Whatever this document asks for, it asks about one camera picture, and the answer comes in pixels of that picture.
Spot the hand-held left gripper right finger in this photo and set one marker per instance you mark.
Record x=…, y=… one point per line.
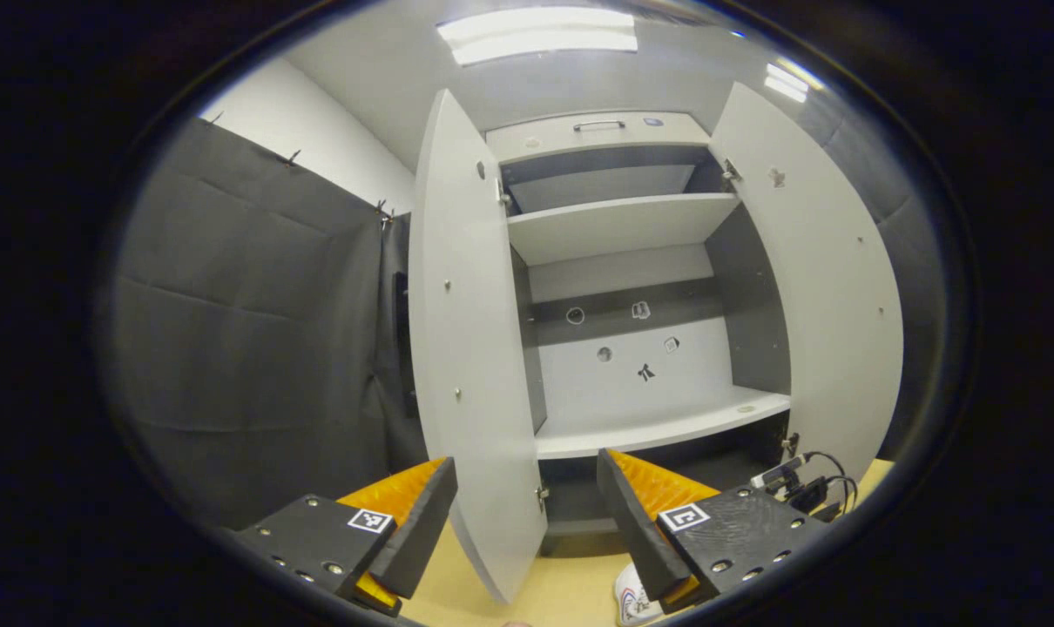
x=631, y=531

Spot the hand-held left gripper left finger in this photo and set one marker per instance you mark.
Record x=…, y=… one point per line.
x=418, y=531

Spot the white striped shoe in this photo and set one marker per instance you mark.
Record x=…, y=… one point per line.
x=633, y=601

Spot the grey shoe cabinet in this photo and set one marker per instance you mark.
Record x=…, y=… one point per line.
x=614, y=401

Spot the grey cabinet door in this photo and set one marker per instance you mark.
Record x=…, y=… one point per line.
x=466, y=331
x=841, y=305

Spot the grey cabinet shelf board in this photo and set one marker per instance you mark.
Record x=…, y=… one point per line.
x=614, y=228
x=649, y=431

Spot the grey cabinet drawer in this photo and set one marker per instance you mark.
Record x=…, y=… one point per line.
x=597, y=146

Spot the small ceiling light panel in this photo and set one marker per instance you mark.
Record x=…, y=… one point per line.
x=788, y=80

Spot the large ceiling light panel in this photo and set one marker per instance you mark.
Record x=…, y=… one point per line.
x=536, y=35

